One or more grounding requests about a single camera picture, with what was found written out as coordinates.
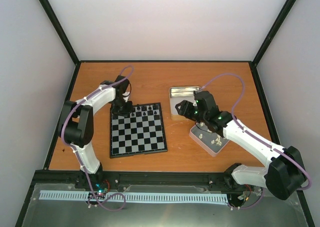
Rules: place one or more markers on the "silver tin lid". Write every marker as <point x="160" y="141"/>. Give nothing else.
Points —
<point x="211" y="142"/>

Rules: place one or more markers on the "black frame post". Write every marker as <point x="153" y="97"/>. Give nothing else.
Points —
<point x="47" y="7"/>
<point x="285" y="10"/>

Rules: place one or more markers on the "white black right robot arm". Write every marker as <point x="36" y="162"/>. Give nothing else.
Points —
<point x="283" y="170"/>

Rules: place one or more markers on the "gold metal tin box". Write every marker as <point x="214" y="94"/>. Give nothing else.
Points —
<point x="178" y="94"/>

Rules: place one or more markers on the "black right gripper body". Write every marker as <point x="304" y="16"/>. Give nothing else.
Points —
<point x="200" y="116"/>

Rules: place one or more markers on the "black frame post right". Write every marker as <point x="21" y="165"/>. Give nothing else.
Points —
<point x="285" y="10"/>

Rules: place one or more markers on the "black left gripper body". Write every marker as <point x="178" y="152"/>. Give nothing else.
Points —
<point x="119" y="107"/>

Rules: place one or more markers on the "light blue cable duct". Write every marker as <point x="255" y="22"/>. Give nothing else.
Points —
<point x="136" y="197"/>

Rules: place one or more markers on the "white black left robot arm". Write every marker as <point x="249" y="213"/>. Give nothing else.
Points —
<point x="76" y="122"/>

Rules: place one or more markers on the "black white chess board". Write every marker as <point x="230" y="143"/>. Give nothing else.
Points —
<point x="131" y="136"/>

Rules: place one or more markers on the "black frame post left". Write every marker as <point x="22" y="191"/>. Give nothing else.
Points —
<point x="47" y="7"/>

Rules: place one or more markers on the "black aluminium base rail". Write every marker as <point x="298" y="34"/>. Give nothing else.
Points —
<point x="119" y="180"/>

